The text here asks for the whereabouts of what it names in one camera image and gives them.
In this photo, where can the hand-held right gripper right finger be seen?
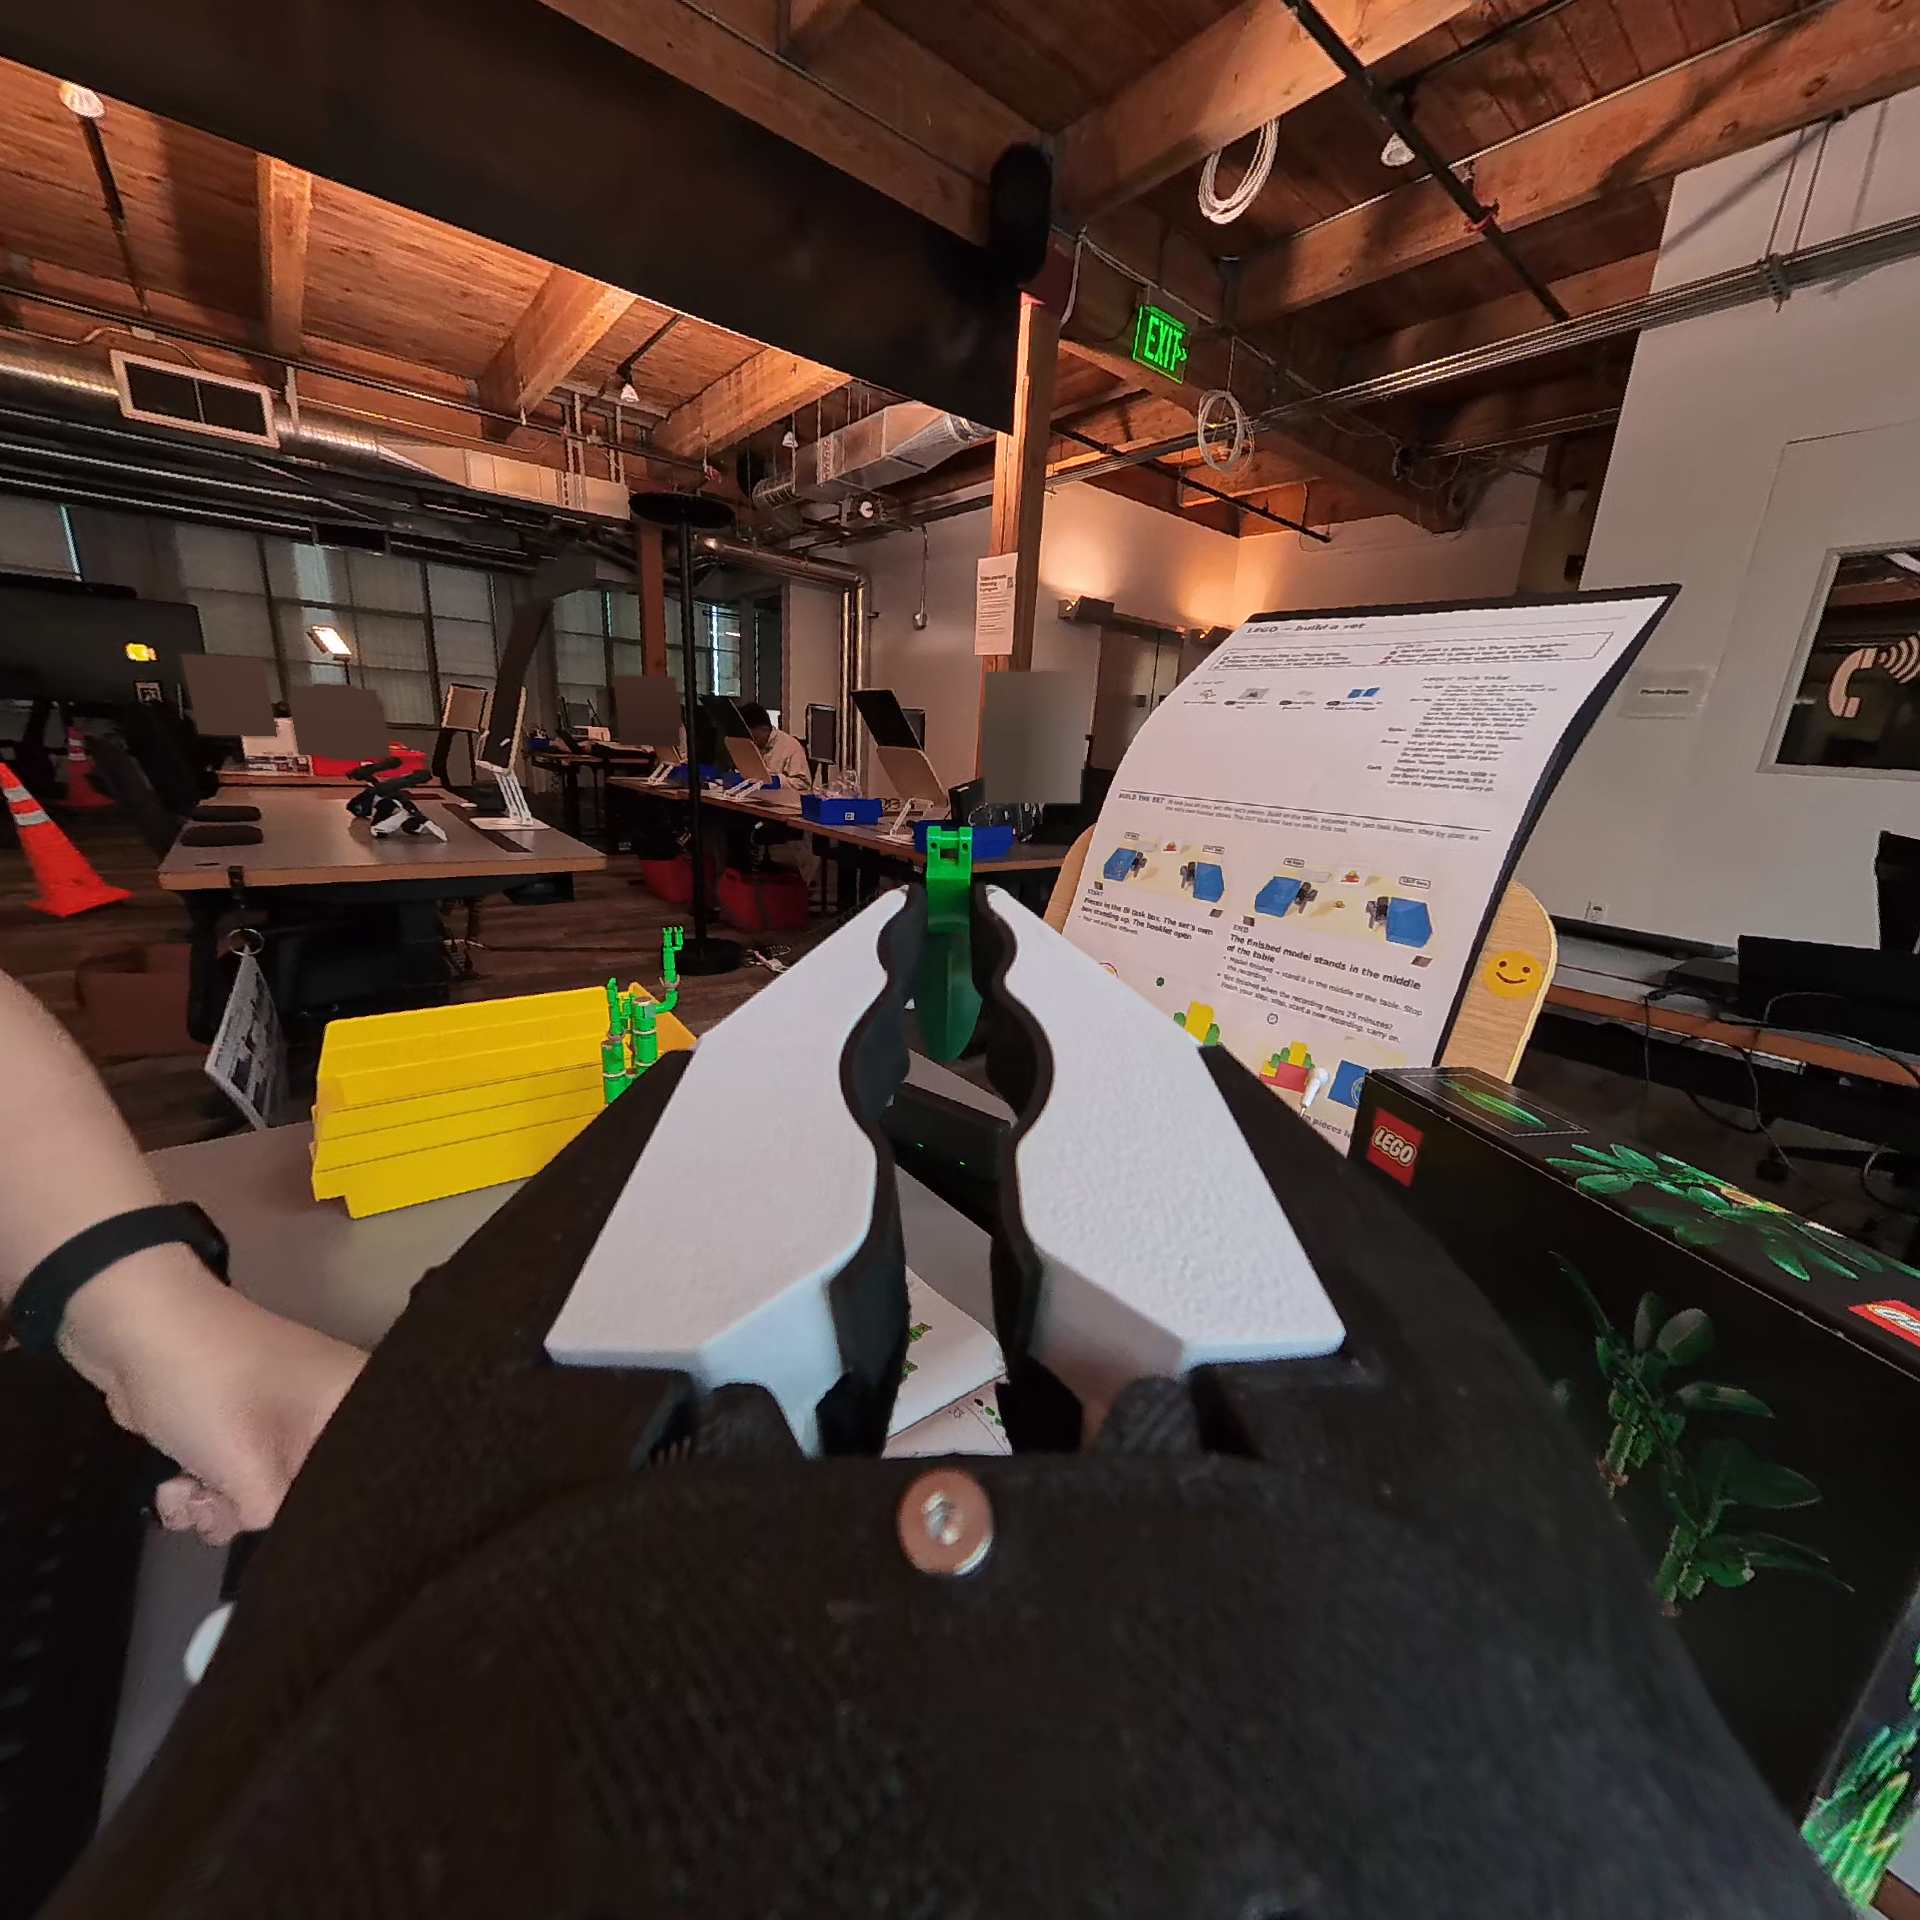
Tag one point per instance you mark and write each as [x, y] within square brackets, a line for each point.
[1171, 1201]

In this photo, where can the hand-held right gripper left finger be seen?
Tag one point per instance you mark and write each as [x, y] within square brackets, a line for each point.
[722, 1201]

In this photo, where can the dark green lego leaf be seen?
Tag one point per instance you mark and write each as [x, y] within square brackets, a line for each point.
[949, 990]

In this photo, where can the lego bamboo model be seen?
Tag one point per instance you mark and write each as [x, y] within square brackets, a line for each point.
[645, 1036]

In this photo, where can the lego instruction booklet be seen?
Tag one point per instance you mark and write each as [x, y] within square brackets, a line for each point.
[946, 1349]

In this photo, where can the black lego set box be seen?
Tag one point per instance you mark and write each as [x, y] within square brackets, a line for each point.
[1621, 1349]

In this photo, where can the person's left hand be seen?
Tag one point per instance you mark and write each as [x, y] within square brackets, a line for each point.
[211, 1381]

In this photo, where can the black electronic box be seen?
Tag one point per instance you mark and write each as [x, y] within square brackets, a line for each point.
[946, 1142]

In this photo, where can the yellow plastic bin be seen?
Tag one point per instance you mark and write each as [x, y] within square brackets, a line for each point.
[452, 1109]

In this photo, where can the long wooden desk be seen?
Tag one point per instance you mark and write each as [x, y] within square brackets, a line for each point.
[377, 849]
[722, 808]

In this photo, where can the printed instruction sheet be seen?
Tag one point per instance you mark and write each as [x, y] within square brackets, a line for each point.
[1349, 840]

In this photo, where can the blue plastic bin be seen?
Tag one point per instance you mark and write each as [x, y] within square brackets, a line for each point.
[962, 838]
[841, 809]

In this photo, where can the black wristband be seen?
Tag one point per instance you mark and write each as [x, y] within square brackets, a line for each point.
[119, 1237]

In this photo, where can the hanging printed tag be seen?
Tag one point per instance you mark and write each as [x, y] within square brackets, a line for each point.
[249, 1043]

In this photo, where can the unused black white gripper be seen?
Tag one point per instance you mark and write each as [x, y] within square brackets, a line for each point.
[394, 804]

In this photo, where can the white paper notice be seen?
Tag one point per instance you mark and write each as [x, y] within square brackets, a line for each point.
[998, 605]

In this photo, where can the black floor lamp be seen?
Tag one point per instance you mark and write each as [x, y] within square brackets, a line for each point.
[683, 512]

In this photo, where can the orange traffic cone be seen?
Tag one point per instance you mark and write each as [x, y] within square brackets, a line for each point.
[54, 855]
[84, 773]

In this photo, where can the green exit sign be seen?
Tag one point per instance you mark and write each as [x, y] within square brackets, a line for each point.
[1158, 342]

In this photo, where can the white ceiling vent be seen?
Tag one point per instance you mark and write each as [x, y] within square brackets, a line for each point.
[195, 399]

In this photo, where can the metal air duct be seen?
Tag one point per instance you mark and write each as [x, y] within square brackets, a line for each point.
[885, 451]

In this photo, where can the black wall monitor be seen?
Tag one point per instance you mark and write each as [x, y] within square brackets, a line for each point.
[90, 646]

